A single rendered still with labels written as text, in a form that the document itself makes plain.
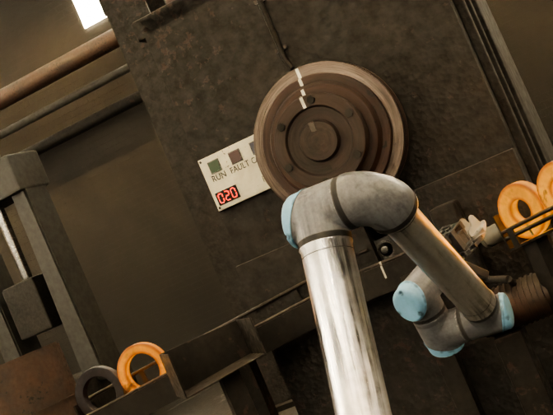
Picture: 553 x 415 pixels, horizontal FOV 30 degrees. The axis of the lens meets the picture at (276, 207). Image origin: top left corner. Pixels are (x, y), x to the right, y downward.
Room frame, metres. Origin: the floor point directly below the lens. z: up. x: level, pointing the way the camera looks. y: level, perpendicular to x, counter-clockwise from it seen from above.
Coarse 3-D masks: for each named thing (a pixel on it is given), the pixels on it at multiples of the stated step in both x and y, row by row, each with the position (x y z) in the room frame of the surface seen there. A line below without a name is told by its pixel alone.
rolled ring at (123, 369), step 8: (136, 344) 3.37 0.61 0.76; (144, 344) 3.36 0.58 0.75; (152, 344) 3.37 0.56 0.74; (128, 352) 3.38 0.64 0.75; (136, 352) 3.37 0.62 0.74; (144, 352) 3.36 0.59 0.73; (152, 352) 3.35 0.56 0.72; (160, 352) 3.35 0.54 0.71; (120, 360) 3.39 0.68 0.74; (128, 360) 3.38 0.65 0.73; (160, 360) 3.35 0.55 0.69; (120, 368) 3.39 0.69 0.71; (128, 368) 3.41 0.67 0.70; (160, 368) 3.35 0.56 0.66; (120, 376) 3.39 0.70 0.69; (128, 376) 3.40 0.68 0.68; (128, 384) 3.39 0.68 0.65; (136, 384) 3.41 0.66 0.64
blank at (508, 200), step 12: (504, 192) 2.78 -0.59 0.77; (516, 192) 2.75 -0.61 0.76; (528, 192) 2.72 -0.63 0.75; (504, 204) 2.79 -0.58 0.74; (516, 204) 2.79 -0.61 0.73; (528, 204) 2.73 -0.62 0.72; (540, 204) 2.70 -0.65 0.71; (504, 216) 2.81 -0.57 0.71; (516, 216) 2.79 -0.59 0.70; (516, 228) 2.79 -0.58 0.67; (540, 228) 2.73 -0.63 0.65
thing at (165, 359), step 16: (240, 320) 3.08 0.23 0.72; (208, 336) 3.12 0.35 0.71; (224, 336) 3.13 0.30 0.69; (240, 336) 3.14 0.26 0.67; (256, 336) 2.97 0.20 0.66; (176, 352) 3.09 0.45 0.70; (192, 352) 3.10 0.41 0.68; (208, 352) 3.11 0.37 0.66; (224, 352) 3.12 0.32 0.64; (240, 352) 3.14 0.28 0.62; (256, 352) 3.06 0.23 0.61; (176, 368) 3.08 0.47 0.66; (192, 368) 3.09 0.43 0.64; (208, 368) 3.11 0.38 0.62; (224, 368) 3.11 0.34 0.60; (240, 368) 2.93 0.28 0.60; (176, 384) 2.96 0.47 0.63; (192, 384) 3.09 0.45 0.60; (208, 384) 2.93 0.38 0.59; (224, 384) 2.98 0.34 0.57; (240, 384) 2.99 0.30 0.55; (240, 400) 2.99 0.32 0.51
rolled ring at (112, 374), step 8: (96, 368) 3.42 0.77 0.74; (104, 368) 3.42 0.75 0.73; (112, 368) 3.44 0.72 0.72; (80, 376) 3.45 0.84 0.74; (88, 376) 3.44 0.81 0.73; (96, 376) 3.43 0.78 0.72; (104, 376) 3.42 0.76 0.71; (112, 376) 3.41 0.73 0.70; (80, 384) 3.45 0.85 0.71; (88, 384) 3.47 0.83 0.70; (112, 384) 3.42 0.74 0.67; (120, 384) 3.41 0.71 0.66; (80, 392) 3.45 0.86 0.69; (120, 392) 3.41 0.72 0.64; (80, 400) 3.45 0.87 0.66; (88, 400) 3.47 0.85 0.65; (80, 408) 3.46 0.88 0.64; (88, 408) 3.45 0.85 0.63; (96, 408) 3.46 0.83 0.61
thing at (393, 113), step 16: (320, 64) 3.03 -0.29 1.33; (336, 64) 3.01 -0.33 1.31; (288, 80) 3.07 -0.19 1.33; (368, 80) 2.99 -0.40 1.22; (272, 96) 3.09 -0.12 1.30; (384, 96) 2.98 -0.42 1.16; (256, 128) 3.12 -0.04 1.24; (400, 128) 2.98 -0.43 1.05; (256, 144) 3.12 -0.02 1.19; (400, 144) 2.99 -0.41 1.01; (400, 160) 2.99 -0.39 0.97; (272, 176) 3.12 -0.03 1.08
